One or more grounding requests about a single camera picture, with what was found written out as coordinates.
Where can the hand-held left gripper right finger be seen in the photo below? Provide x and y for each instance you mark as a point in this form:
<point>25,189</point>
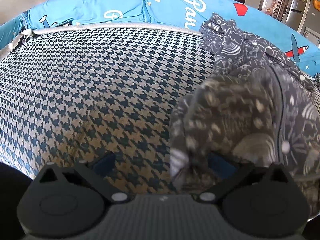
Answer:
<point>221,166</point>

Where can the silver refrigerator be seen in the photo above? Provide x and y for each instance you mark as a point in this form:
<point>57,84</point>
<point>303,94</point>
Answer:
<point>297,10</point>

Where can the blue printed sofa cover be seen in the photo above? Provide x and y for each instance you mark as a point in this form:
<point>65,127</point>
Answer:
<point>100,7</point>

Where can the houndstooth sofa seat cushion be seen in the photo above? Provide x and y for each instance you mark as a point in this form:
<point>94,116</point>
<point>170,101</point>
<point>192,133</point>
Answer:
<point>87,92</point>

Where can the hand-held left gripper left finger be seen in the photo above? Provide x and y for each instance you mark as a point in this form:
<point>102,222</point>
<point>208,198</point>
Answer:
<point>103,163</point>

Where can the grey doodle-print fleece jacket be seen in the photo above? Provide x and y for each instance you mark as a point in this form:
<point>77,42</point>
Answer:
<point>250,105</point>

